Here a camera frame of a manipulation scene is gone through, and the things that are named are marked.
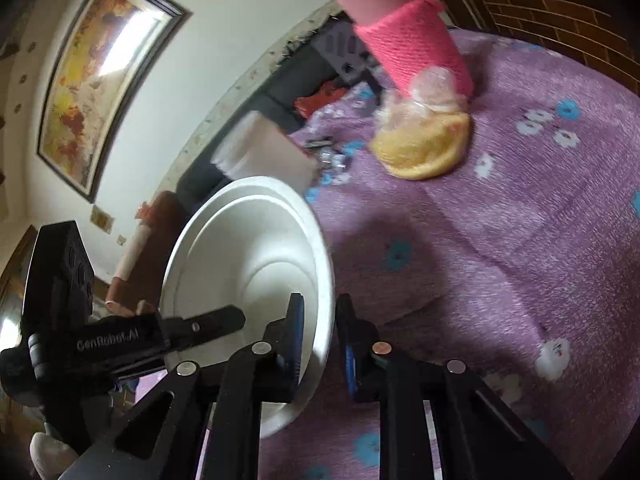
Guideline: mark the black leather sofa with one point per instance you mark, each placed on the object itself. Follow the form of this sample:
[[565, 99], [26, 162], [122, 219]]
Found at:
[[292, 80]]

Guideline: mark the yellow knit cover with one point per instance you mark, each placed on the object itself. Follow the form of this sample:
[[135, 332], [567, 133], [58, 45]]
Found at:
[[425, 150]]

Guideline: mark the purple floral tablecloth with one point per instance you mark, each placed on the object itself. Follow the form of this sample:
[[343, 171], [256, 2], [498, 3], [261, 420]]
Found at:
[[500, 235]]

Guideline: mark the yellow wall plaque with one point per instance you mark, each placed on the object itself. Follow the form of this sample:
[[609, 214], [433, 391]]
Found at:
[[101, 220]]

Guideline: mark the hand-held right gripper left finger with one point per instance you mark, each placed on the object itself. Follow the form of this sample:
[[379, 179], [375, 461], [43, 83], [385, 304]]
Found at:
[[298, 332]]

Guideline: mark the person's left hand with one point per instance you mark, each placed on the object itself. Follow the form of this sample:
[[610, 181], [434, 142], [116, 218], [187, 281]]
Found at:
[[47, 455]]

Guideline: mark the brown armchair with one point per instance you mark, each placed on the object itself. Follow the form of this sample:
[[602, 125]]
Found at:
[[150, 240]]

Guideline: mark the red plastic bag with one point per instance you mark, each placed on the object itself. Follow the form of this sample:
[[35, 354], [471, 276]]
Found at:
[[320, 102]]

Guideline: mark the purple plastic crate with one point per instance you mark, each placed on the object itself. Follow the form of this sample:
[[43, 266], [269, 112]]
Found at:
[[340, 45]]

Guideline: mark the clear plastic wrap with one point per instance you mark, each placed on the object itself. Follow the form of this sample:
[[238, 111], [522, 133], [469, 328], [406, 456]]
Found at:
[[430, 90]]

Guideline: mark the white plastic jar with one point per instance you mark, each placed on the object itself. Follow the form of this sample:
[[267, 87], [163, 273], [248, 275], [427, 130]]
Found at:
[[265, 150]]

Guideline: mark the framed wall painting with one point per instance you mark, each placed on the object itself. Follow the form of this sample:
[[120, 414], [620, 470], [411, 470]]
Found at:
[[95, 85]]

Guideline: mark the cup with pink knit sleeve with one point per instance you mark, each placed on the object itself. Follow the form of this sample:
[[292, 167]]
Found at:
[[415, 45]]

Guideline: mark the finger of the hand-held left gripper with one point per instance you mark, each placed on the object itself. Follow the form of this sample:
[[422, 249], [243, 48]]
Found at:
[[215, 322]]

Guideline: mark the white foam bowl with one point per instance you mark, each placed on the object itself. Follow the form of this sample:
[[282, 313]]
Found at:
[[240, 250]]

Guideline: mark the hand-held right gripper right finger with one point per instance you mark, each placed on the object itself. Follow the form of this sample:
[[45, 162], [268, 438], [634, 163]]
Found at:
[[351, 360]]

